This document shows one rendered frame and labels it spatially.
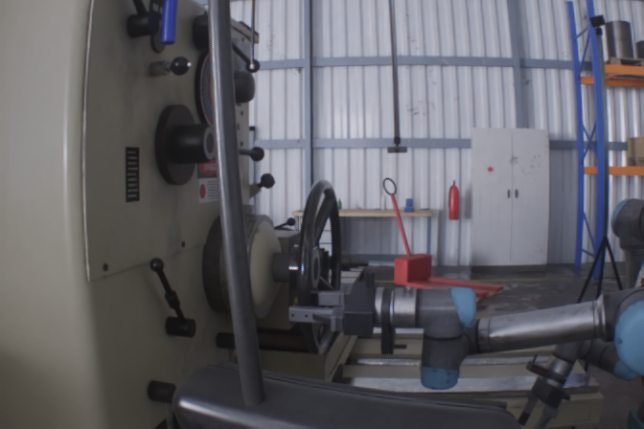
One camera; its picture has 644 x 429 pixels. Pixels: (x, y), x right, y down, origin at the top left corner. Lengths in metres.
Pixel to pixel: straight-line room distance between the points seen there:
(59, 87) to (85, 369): 0.41
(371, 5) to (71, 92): 8.30
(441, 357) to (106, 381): 0.57
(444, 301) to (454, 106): 7.67
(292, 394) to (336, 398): 0.04
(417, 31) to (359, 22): 0.94
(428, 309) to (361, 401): 0.50
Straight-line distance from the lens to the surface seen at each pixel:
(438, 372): 0.99
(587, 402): 1.98
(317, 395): 0.49
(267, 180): 1.44
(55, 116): 0.78
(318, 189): 1.08
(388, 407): 0.47
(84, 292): 0.78
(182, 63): 0.89
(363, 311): 0.93
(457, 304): 0.96
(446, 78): 8.65
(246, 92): 1.11
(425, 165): 8.49
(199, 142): 0.94
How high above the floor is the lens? 1.50
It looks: 2 degrees down
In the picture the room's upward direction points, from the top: straight up
